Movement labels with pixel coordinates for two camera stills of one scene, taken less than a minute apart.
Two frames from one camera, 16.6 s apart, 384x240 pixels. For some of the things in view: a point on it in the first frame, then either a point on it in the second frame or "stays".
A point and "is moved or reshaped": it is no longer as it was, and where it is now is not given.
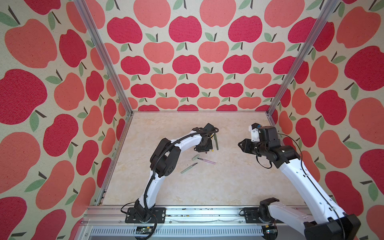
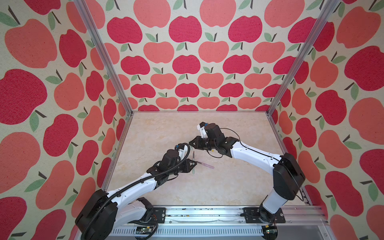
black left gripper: x=209 y=147 to x=187 y=167
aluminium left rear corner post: x=105 y=53 stays
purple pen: x=214 y=163 is moved or reshaped
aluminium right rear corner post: x=328 y=6 stays
